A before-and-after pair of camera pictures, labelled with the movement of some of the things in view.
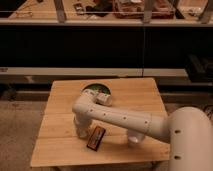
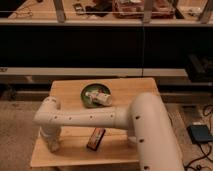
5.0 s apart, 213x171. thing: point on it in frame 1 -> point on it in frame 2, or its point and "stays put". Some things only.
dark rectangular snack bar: x=95 y=138 stays put
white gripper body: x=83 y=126 -> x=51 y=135
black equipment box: x=199 y=70 stays put
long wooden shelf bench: x=94 y=71 stays put
